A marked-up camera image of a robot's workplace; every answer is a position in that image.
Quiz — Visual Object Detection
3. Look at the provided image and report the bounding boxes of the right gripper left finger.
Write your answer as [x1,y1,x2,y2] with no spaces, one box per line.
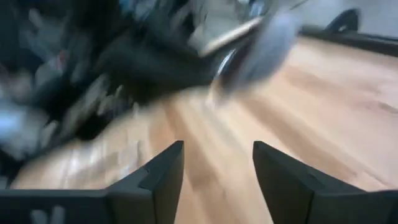
[0,140,185,224]

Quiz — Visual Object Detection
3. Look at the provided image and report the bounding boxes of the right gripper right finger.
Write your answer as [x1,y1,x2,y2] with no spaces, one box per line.
[252,141,398,224]

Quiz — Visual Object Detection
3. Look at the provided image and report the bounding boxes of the clear acrylic brush organizer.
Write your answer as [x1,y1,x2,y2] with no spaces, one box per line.
[239,7,304,85]

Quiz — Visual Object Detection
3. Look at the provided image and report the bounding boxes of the cream-handled makeup brush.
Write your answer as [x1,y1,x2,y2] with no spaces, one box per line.
[198,16,266,58]

